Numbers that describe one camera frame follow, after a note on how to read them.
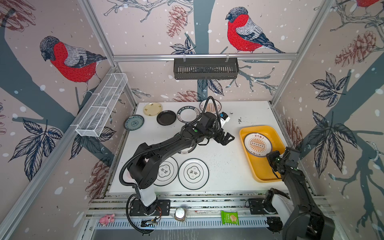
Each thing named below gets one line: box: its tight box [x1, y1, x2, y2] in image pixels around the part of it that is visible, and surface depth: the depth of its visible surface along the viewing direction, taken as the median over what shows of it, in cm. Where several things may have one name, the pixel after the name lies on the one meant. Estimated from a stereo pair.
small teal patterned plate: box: [124, 114, 145, 131], surface depth 112 cm
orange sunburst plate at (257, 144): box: [243, 132, 273, 158], surface depth 97 cm
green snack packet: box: [220, 210, 240, 226], surface depth 71 cm
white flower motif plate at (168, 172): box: [153, 156, 179, 187], surface depth 87 cm
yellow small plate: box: [143, 102, 163, 116], surface depth 123 cm
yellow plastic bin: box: [239, 125, 287, 183], surface depth 92 cm
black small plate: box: [156, 110, 177, 126], surface depth 113 cm
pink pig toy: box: [99, 214, 115, 227], surface depth 71 cm
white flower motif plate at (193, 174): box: [178, 158, 210, 191], surface depth 86 cm
